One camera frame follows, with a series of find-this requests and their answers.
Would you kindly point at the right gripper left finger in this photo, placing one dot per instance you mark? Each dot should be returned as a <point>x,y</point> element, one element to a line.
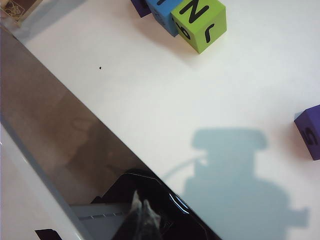
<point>132,225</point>

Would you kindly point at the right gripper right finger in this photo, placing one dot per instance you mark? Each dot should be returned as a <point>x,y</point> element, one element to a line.
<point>151,225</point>

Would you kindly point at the purple foam block letter G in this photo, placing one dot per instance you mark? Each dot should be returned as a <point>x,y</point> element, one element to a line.
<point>310,132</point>

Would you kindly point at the blue foam block fish picture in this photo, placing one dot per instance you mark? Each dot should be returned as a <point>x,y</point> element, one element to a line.
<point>162,17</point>

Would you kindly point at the green foam block letter N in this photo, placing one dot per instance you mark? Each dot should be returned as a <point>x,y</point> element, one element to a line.
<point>200,22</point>

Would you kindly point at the purple foam block letter D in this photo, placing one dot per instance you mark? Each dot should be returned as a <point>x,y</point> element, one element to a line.
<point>140,8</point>

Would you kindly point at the black glossy base cover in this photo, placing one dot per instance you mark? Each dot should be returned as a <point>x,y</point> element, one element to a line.
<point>175,220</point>

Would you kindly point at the gold patterned box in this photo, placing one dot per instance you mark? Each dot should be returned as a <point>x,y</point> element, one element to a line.
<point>17,10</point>

